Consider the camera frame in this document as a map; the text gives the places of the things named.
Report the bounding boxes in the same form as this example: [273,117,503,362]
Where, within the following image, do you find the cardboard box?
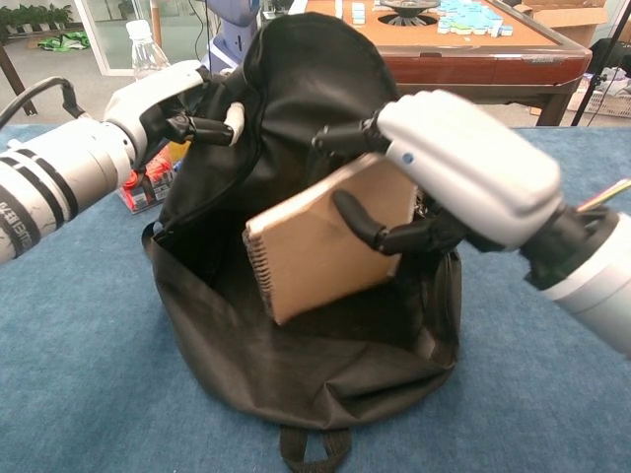
[522,0,610,48]

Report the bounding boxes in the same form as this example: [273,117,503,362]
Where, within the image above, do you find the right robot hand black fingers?
[311,89,566,257]

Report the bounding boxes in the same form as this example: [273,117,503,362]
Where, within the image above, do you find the black tripod stand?
[571,0,631,128]

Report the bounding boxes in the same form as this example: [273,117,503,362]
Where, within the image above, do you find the black fabric backpack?
[141,12,463,473]

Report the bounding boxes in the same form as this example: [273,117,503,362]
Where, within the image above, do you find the green cloth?
[36,30,93,51]

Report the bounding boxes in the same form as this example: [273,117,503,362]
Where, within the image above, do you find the glass door frame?
[73,0,208,78]

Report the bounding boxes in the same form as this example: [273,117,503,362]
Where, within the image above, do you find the clear plastic water bottle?
[125,19,172,83]

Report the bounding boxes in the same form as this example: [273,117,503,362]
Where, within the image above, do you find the multicolour wrist wire bundle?
[575,177,631,214]

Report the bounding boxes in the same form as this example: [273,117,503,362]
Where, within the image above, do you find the clear box red black items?
[117,145,177,216]

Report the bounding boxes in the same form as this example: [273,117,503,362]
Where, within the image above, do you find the dark wooden table leg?
[0,43,38,114]

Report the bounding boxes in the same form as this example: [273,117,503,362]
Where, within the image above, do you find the blue mahjong tiles pile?
[436,0,514,38]

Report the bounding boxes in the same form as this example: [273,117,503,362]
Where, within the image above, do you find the white plastic basket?
[566,83,631,117]

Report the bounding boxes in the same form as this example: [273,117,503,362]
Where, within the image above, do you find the green potted plants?
[0,3,75,34]

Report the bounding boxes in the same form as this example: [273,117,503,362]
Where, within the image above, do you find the brown mahjong table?
[295,0,593,127]

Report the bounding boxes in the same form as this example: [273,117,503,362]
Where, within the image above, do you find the black table centre dial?
[377,0,443,26]

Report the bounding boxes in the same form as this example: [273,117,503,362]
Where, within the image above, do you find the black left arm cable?
[0,76,85,129]

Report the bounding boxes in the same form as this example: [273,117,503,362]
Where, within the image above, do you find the left robot hand white-tipped fingers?
[103,58,246,171]

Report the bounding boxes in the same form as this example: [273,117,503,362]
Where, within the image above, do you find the blue table mat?
[0,122,631,473]

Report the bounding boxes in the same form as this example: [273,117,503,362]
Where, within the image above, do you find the brown spiral notebook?
[242,152,420,326]

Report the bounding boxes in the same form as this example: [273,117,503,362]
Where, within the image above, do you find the blue-grey machine base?
[204,0,270,75]

